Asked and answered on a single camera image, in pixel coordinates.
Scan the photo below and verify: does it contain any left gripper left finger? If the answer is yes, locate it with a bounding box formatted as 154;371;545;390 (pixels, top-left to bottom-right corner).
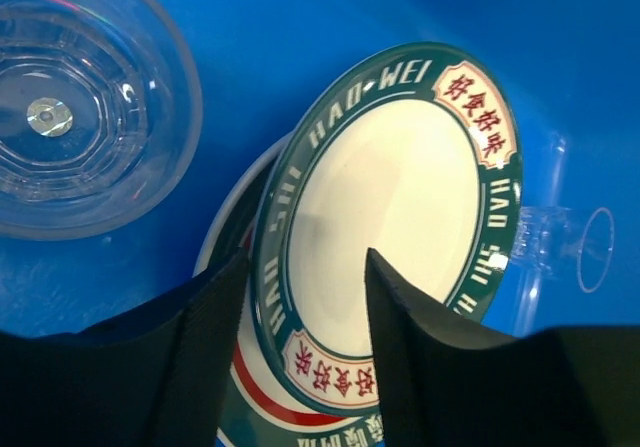
1;249;249;446

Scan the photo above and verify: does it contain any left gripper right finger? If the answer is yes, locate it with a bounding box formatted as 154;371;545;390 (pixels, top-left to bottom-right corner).
365;249;639;446

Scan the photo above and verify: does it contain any white plate red green rim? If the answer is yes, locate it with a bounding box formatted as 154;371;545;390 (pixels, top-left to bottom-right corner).
194;137;384;447

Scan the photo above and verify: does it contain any clear plastic cup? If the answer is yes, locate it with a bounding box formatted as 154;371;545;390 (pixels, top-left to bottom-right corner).
510;206;615;294
1;0;203;240

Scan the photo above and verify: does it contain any white plate dark lettered rim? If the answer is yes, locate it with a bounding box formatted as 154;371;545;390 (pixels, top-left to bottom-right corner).
250;42;523;416

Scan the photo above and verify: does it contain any blue plastic bin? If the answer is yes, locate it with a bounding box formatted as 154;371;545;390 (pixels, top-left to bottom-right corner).
1;0;639;338

